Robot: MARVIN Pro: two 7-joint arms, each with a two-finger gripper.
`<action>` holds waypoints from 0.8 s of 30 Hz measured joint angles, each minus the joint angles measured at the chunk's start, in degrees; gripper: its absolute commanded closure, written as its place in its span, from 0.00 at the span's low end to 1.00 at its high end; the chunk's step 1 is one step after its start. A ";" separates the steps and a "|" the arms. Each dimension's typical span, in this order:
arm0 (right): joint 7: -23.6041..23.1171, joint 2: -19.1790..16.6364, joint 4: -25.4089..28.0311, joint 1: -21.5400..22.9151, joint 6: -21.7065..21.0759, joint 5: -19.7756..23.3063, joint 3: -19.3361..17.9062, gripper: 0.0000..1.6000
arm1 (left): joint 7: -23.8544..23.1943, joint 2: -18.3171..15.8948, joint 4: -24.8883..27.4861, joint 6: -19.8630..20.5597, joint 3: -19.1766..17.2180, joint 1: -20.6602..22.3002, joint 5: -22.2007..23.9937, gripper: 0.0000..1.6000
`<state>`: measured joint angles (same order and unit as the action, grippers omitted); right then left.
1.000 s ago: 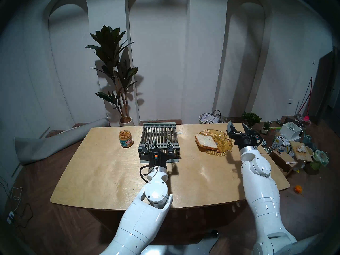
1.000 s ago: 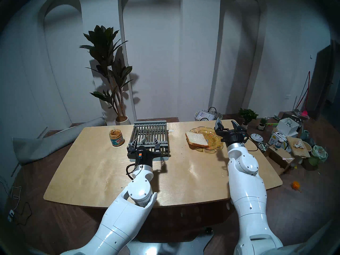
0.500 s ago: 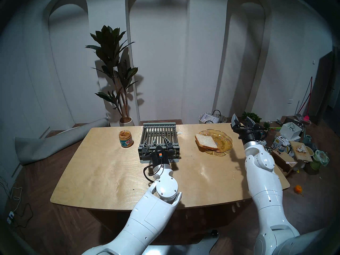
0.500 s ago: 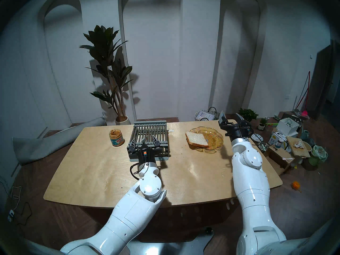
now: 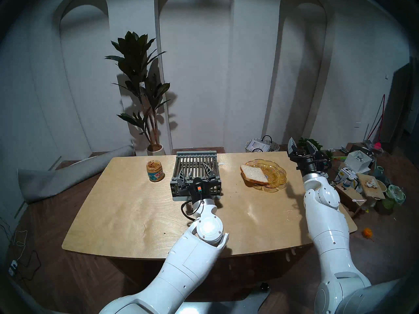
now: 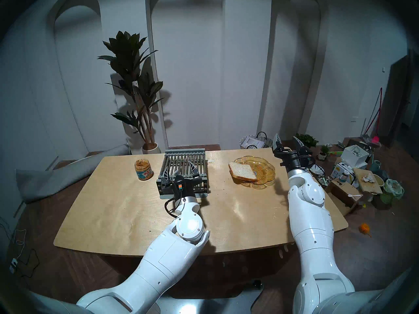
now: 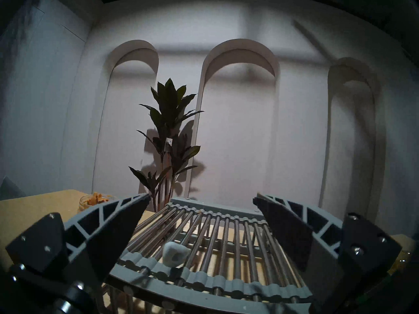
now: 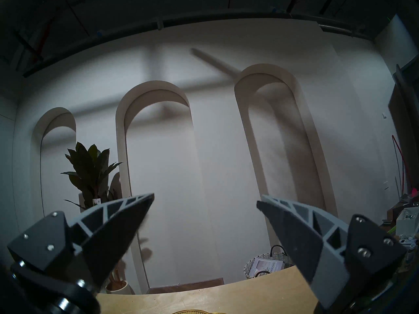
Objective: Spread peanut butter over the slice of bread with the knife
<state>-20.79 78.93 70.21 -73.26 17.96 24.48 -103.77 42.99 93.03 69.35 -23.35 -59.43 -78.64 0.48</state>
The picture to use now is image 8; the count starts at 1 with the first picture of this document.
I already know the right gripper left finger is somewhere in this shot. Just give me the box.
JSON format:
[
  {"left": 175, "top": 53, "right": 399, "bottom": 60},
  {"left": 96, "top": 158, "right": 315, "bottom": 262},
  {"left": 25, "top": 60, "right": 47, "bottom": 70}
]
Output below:
[{"left": 7, "top": 193, "right": 155, "bottom": 293}]

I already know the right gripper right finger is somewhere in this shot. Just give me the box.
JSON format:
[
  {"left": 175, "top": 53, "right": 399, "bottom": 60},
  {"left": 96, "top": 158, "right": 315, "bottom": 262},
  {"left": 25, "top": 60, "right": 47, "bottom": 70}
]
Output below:
[{"left": 257, "top": 195, "right": 408, "bottom": 310}]

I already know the white printed card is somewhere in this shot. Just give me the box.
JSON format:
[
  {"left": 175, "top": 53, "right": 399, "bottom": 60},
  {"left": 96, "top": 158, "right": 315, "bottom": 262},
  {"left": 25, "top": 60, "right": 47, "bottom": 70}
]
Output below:
[{"left": 255, "top": 259, "right": 284, "bottom": 277}]

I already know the tall potted plant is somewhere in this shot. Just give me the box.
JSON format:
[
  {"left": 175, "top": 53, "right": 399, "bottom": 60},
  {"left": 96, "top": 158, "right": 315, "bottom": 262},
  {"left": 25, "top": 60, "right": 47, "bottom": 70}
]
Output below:
[{"left": 61, "top": 142, "right": 132, "bottom": 295}]

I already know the white open box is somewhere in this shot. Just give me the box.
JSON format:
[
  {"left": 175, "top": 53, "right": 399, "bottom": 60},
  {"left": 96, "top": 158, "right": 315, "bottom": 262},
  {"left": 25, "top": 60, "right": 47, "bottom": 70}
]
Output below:
[{"left": 396, "top": 208, "right": 419, "bottom": 237}]

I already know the dark door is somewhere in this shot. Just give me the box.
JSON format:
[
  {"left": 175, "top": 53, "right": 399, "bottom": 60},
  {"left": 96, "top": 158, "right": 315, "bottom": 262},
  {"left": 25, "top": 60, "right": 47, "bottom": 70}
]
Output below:
[{"left": 388, "top": 55, "right": 419, "bottom": 193}]

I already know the wicker basket with handle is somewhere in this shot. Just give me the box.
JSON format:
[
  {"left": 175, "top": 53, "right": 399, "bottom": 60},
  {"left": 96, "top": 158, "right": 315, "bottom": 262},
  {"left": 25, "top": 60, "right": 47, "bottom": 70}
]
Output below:
[{"left": 243, "top": 245, "right": 297, "bottom": 279}]

